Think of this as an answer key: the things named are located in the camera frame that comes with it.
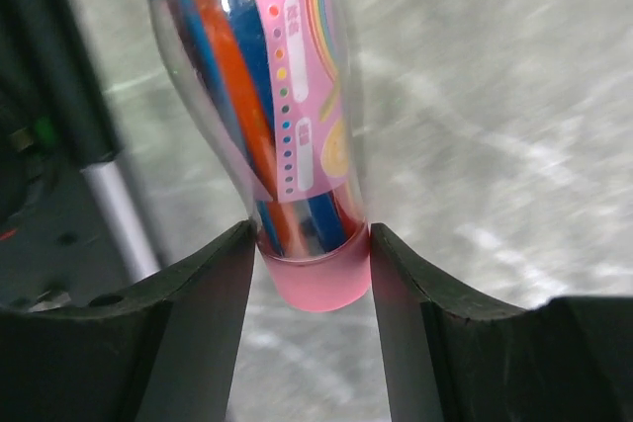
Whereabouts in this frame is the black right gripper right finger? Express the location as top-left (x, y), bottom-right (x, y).
top-left (371, 223), bottom-right (632, 421)

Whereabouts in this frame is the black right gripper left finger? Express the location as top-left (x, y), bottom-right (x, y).
top-left (1, 221), bottom-right (254, 421)

